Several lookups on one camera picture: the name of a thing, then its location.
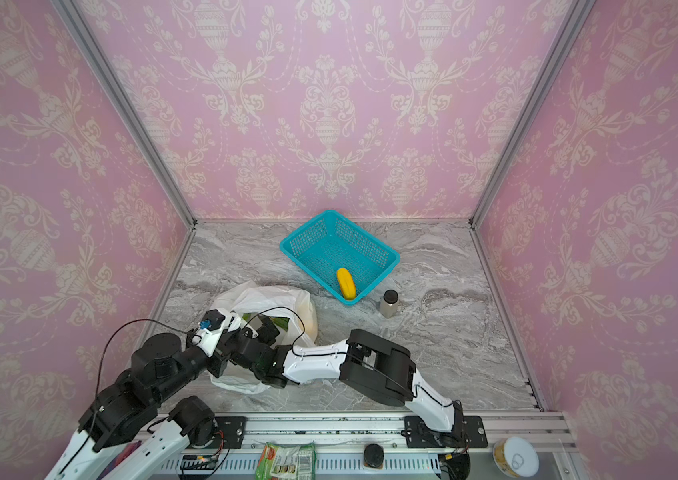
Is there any white plastic bag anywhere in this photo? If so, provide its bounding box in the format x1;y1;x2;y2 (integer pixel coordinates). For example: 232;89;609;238
206;281;318;395

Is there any yellow banana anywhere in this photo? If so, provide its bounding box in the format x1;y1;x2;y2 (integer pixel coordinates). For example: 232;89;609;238
336;268;357;300

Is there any teal plastic basket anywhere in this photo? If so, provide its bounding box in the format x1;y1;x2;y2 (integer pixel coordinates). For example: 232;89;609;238
280;210;400;306

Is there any green fruit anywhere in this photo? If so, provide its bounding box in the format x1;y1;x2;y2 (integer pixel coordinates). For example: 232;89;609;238
242;313;290;331

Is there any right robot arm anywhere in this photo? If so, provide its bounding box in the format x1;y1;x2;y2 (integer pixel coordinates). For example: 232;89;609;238
208;317;469;448

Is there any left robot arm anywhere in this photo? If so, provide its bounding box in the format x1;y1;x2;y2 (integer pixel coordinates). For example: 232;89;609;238
47;333;224;479

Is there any purple snack packet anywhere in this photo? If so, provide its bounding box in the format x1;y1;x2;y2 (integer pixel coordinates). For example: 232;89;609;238
98;441;141;480

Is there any green snack packet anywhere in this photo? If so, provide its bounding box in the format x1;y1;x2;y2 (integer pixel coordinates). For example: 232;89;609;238
255;443;317;480

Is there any small black-capped bottle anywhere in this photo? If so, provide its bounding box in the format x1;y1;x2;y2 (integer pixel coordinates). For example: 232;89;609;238
379;289;400;318

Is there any black-lidded jar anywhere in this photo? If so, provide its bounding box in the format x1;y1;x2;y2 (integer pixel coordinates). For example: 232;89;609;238
363;443;385;470

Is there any white-lidded can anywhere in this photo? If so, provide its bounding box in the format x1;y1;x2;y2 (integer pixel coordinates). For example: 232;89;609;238
492;436;540;479

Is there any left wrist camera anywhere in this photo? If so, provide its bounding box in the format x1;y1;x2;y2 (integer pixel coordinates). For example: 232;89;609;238
192;309;242;357

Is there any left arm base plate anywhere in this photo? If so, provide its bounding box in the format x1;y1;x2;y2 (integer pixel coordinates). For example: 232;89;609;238
169;416;248;449

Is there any aluminium front rail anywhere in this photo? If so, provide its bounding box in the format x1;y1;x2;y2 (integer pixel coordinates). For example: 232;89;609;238
77;410;580;480

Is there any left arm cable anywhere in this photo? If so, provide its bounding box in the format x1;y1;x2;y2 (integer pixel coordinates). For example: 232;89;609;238
56;318;202;475

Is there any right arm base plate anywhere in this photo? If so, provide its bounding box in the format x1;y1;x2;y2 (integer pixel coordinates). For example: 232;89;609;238
401;416;489;449

